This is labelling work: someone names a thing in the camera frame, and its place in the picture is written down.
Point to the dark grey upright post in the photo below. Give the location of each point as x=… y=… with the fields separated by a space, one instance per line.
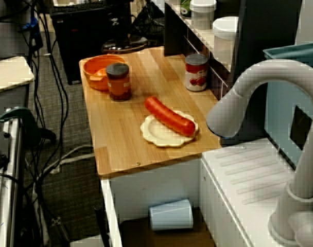
x=262 y=38
x=174 y=31

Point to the orange toy pot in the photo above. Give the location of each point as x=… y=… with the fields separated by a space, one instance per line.
x=94 y=77

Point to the grey toy faucet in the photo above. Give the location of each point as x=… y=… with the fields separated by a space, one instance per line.
x=275 y=74

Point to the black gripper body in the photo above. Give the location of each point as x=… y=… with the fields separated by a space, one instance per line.
x=123 y=10

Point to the red toy sausage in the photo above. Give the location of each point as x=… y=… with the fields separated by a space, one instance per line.
x=169 y=118

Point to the cream board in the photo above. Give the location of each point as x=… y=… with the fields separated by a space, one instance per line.
x=9 y=74

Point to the brown lid yellow knob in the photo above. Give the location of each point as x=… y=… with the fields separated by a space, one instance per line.
x=138 y=46

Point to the teal plastic bin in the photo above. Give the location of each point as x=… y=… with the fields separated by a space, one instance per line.
x=280 y=108

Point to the large white lidded jar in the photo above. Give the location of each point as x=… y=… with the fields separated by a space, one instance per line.
x=224 y=38

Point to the cream scalloped plate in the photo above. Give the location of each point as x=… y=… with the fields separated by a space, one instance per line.
x=156 y=133

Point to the blue connector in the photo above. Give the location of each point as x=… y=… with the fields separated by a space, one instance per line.
x=30 y=24

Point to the white tiled ledge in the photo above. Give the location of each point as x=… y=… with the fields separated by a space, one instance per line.
x=197 y=34

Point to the white toy sink unit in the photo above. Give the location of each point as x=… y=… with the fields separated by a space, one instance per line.
x=249 y=167

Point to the green labelled can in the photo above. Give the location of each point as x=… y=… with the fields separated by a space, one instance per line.
x=185 y=9

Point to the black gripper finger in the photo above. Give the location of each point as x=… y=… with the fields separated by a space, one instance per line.
x=119 y=31
x=128 y=31

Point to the light blue plastic cup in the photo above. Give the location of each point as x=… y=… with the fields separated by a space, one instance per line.
x=170 y=214

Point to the black metal bar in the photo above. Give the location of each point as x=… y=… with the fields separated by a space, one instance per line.
x=102 y=226

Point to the black computer case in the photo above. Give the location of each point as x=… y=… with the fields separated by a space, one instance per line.
x=82 y=38

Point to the aluminium frame profile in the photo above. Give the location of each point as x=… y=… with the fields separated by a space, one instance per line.
x=9 y=180

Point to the small white lidded jar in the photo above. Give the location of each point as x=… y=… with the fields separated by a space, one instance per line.
x=202 y=15

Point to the red tomato can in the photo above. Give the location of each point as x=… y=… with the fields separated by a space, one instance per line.
x=196 y=74

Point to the orange toy food slice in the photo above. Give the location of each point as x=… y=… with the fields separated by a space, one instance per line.
x=100 y=72

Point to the green clamp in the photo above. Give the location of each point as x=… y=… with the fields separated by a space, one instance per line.
x=12 y=113

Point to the orange sauce jar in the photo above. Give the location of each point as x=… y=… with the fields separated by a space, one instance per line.
x=119 y=85

